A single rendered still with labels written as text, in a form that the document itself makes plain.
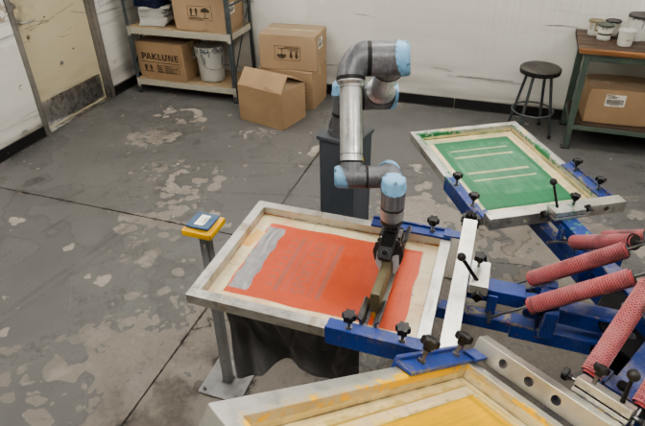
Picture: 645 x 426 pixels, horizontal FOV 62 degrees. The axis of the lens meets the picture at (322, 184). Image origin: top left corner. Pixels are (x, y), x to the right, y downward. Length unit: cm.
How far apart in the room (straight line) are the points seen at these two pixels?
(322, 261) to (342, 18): 391
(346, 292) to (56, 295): 219
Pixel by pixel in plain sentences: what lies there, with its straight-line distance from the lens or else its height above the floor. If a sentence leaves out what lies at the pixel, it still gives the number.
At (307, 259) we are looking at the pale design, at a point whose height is 96.
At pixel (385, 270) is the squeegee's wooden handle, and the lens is 176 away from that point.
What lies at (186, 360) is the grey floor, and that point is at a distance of 298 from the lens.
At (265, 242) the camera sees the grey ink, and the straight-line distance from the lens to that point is 205.
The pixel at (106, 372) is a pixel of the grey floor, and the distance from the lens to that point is 306.
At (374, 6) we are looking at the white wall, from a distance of 546.
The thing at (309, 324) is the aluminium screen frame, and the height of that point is 99.
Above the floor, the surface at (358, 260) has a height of 96.
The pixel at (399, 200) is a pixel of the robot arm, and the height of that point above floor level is 130.
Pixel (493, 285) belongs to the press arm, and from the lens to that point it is 180.
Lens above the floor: 220
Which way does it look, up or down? 32 degrees down
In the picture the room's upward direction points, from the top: 1 degrees counter-clockwise
